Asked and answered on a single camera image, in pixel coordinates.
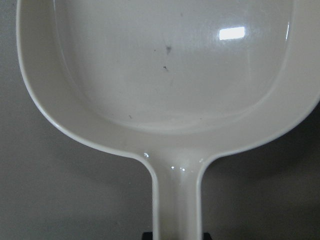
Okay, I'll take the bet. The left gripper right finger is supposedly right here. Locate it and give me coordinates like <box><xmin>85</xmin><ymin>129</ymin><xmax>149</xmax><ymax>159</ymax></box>
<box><xmin>202</xmin><ymin>232</ymin><xmax>212</xmax><ymax>240</ymax></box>

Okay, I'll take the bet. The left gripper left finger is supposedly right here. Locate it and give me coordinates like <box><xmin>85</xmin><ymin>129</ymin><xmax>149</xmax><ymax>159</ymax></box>
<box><xmin>141</xmin><ymin>232</ymin><xmax>153</xmax><ymax>240</ymax></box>

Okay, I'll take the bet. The beige plastic dustpan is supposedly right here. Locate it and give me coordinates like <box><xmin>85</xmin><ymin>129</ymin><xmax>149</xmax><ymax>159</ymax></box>
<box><xmin>16</xmin><ymin>0</ymin><xmax>320</xmax><ymax>240</ymax></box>

